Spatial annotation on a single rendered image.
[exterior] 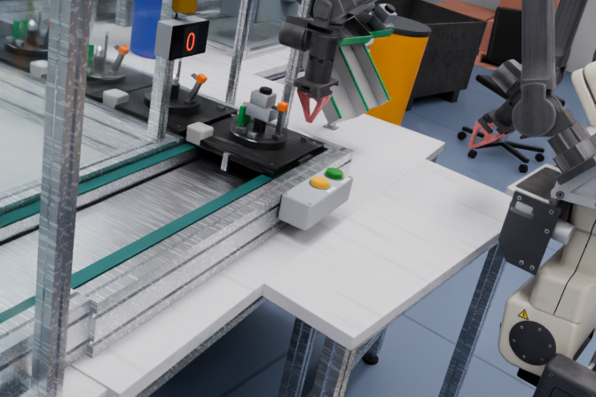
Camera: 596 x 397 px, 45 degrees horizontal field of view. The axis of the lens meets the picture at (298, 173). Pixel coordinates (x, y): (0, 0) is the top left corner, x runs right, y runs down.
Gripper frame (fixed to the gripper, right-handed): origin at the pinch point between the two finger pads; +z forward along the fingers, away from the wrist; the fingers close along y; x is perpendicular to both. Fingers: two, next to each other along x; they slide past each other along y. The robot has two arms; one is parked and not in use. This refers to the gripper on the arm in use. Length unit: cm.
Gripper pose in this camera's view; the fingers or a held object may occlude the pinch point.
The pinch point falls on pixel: (309, 119)
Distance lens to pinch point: 162.0
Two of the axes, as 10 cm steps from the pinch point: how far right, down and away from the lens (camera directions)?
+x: 8.7, 3.3, -3.7
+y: -4.6, 2.8, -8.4
